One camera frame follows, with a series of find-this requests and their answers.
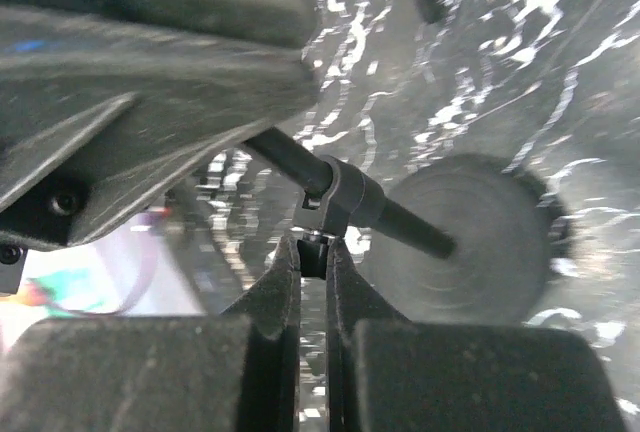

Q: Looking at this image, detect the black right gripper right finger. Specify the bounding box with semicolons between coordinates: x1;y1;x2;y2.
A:
326;241;626;431

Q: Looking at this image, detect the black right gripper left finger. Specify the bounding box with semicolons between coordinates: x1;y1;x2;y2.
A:
1;236;301;431

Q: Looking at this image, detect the black round base stand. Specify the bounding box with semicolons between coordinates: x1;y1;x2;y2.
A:
245;128;555;324

